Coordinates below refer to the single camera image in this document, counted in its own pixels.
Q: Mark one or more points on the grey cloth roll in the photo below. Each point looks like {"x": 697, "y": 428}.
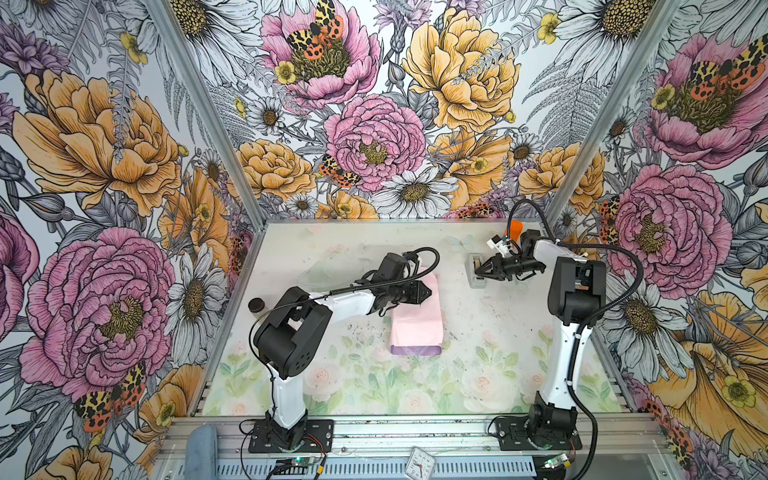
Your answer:
{"x": 201, "y": 454}

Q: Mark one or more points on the grey tape dispenser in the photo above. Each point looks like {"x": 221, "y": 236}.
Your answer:
{"x": 474, "y": 261}

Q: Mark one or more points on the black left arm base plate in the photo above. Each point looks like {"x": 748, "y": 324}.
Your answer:
{"x": 307, "y": 436}

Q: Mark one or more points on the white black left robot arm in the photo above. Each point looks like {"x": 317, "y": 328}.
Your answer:
{"x": 285, "y": 338}

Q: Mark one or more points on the small jar with dark lid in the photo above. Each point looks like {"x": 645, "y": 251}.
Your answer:
{"x": 256, "y": 305}

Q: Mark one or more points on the purple and pink wrapping paper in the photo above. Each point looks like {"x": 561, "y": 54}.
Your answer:
{"x": 418, "y": 330}

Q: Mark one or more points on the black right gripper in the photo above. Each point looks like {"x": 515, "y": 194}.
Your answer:
{"x": 497, "y": 268}

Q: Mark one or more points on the green circuit board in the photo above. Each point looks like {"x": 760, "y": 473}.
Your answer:
{"x": 305, "y": 462}

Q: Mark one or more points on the small white clock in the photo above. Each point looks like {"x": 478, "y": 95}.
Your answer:
{"x": 420, "y": 465}

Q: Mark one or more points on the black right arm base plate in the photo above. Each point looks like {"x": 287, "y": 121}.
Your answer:
{"x": 513, "y": 433}

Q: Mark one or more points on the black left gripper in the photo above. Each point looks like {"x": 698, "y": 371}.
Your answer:
{"x": 419, "y": 291}

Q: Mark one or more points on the aluminium frame rail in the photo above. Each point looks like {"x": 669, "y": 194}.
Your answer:
{"x": 629, "y": 446}

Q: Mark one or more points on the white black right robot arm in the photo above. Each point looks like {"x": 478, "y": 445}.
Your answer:
{"x": 577, "y": 290}

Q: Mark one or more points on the orange plastic bottle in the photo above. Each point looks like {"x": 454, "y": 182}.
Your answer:
{"x": 514, "y": 230}

